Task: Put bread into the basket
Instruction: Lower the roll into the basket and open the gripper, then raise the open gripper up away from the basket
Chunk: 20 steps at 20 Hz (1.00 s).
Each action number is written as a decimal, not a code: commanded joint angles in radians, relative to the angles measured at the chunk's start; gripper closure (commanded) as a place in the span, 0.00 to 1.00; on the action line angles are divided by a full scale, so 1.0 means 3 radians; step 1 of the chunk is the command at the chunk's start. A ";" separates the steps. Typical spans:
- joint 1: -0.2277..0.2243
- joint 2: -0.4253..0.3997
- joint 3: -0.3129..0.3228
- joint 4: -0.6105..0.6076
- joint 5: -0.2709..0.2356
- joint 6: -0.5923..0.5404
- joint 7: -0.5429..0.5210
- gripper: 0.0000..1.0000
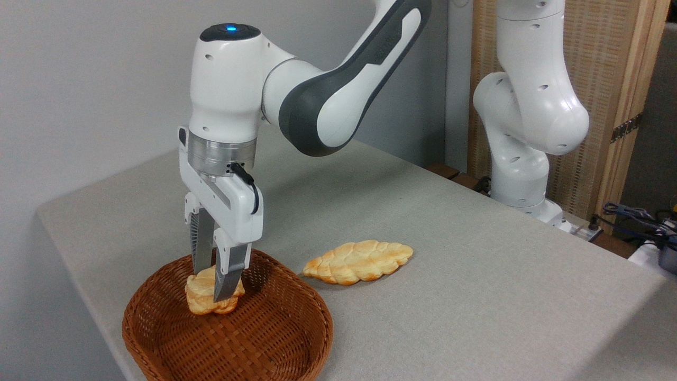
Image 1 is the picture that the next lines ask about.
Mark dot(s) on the bamboo folding screen panel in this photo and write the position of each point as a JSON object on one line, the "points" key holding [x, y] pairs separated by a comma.
{"points": [[608, 63]]}

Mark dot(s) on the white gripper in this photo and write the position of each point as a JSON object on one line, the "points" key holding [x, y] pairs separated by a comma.
{"points": [[232, 206]]}

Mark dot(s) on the long braided bread loaf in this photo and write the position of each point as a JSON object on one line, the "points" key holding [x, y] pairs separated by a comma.
{"points": [[359, 262]]}

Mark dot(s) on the brown woven wicker basket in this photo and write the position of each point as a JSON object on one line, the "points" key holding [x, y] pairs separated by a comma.
{"points": [[264, 333]]}

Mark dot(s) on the white power strip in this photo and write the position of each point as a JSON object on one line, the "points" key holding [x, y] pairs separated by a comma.
{"points": [[579, 228]]}

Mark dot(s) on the black screen hinge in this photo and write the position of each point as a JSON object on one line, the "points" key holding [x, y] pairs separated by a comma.
{"points": [[627, 127]]}

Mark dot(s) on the small round bread bun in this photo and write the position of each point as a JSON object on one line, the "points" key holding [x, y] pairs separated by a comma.
{"points": [[201, 296]]}

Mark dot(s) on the brown wooden bench edge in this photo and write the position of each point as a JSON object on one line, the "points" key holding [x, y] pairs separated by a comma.
{"points": [[443, 170]]}

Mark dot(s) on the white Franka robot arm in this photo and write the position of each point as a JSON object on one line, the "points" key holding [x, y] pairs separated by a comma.
{"points": [[328, 100]]}

